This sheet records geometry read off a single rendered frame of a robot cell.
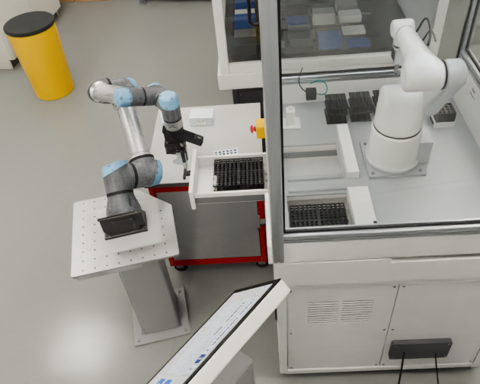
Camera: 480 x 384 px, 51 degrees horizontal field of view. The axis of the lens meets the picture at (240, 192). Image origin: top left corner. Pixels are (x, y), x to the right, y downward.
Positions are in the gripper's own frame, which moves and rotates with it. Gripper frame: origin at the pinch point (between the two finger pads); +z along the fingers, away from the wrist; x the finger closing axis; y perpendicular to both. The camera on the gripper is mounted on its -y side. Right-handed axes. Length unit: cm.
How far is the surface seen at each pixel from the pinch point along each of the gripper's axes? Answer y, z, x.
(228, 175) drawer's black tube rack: -17.1, 9.9, -0.8
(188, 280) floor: 14, 97, -8
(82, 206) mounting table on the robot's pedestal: 52, 21, 2
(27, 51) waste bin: 149, 47, -207
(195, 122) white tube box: 1, 18, -54
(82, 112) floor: 114, 96, -188
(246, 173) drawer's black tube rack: -25.5, 6.5, 2.3
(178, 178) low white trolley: 7.9, 20.5, -12.8
